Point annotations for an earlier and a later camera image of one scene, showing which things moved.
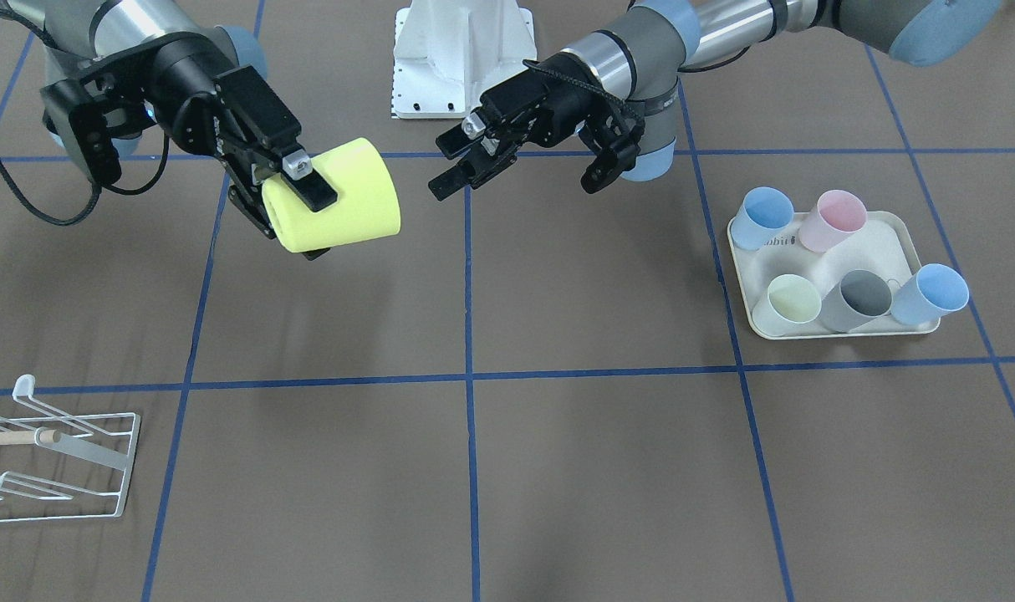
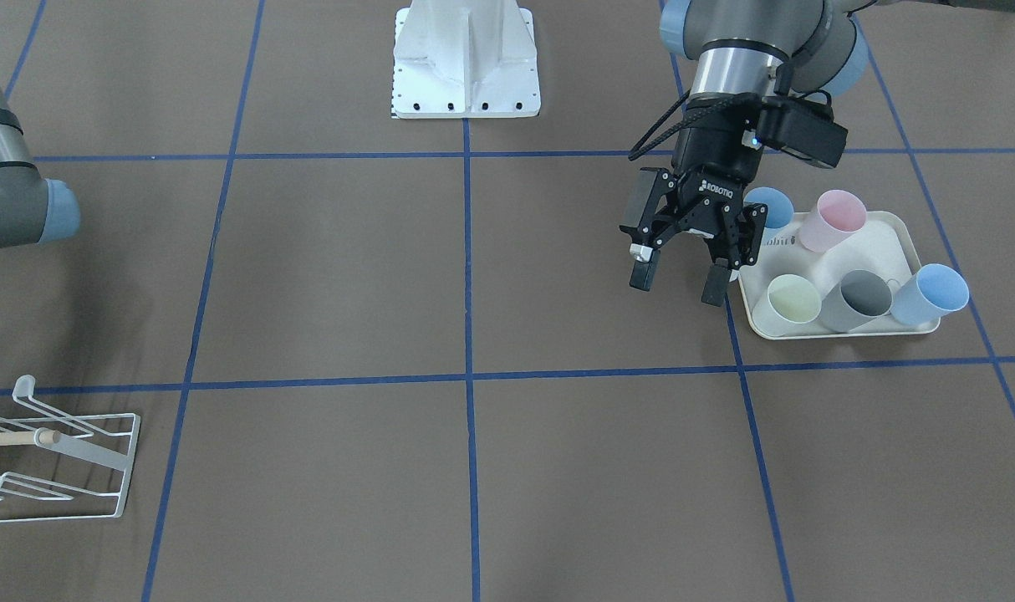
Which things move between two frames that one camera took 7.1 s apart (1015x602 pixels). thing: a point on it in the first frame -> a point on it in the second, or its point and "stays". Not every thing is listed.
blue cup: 764,211 stays
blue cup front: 925,297 stays
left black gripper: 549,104 -> 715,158
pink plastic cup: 839,213 stays
